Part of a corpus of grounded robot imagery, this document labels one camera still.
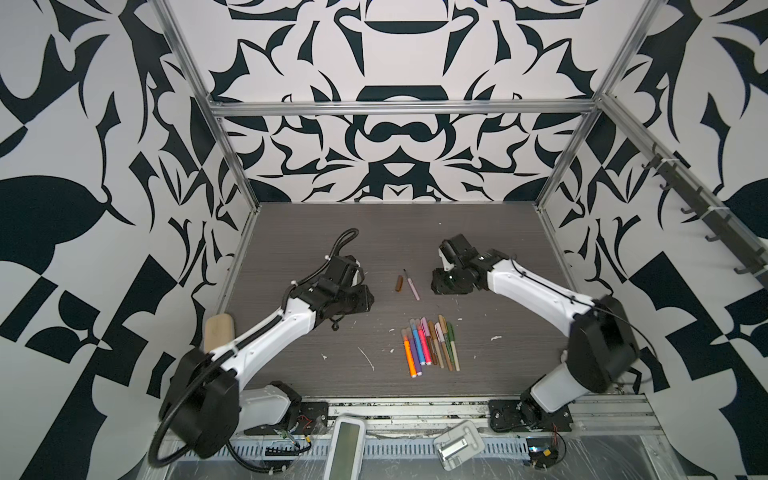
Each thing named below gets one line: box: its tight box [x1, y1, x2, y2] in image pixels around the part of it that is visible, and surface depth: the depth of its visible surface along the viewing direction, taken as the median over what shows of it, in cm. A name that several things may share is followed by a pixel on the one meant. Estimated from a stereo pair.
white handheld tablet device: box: [324, 415, 367, 480], surface depth 68 cm
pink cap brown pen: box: [421, 317, 437, 365], surface depth 89 cm
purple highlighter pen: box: [406, 327, 423, 377], surface depth 85 cm
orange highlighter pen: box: [401, 329, 417, 378], surface depth 85 cm
